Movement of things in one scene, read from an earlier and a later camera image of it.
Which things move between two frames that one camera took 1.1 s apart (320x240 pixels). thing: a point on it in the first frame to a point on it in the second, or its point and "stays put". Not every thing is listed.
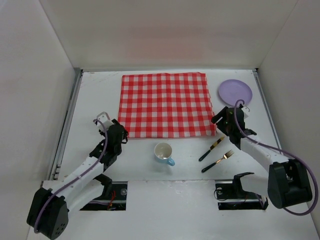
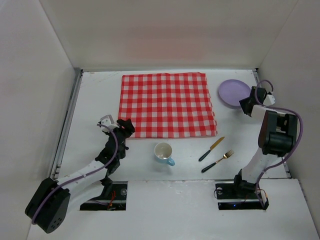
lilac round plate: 231,90 stays put
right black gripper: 222,119 to 247,105
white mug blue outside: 163,152 stays put
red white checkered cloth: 165,105 stays put
